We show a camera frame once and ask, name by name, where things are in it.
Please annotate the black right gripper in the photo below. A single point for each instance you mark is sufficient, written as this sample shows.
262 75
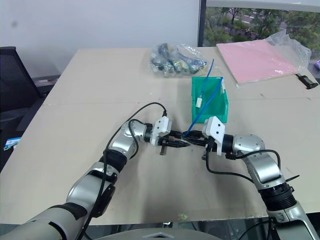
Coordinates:
205 143

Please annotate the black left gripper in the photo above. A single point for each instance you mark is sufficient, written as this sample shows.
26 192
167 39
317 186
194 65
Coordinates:
163 142

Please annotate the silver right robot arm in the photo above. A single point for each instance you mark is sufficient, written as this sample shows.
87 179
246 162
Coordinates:
262 162

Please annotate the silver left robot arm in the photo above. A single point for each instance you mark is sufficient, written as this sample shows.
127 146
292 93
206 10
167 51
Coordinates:
123 143

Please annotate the white coupler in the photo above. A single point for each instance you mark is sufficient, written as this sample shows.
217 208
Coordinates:
199 102

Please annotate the green plastic bin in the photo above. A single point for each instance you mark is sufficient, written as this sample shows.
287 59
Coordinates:
216 106

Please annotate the grey robot torso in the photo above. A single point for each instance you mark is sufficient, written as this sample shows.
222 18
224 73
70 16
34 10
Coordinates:
160 235

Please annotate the pink board stack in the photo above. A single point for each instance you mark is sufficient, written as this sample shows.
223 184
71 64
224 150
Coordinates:
257 61

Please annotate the black handheld tool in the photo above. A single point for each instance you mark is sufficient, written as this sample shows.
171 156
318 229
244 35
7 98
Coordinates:
308 81

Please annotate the crumpled clear plastic bag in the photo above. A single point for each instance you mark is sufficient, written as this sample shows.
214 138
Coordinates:
295 50

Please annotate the purple object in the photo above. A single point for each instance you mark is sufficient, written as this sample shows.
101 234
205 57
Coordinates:
317 64

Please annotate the small blue white card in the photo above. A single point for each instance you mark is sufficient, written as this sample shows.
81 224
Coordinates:
11 143

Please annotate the black office chair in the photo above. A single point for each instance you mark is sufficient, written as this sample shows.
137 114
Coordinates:
15 82

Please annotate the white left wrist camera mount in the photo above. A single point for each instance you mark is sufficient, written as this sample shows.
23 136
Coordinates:
162 126

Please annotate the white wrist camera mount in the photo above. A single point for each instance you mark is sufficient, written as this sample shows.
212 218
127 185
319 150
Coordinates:
215 128
162 126

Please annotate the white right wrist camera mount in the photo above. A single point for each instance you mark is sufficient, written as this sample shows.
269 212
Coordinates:
215 128

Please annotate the dark window frame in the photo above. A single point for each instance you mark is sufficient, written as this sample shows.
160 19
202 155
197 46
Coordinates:
202 22

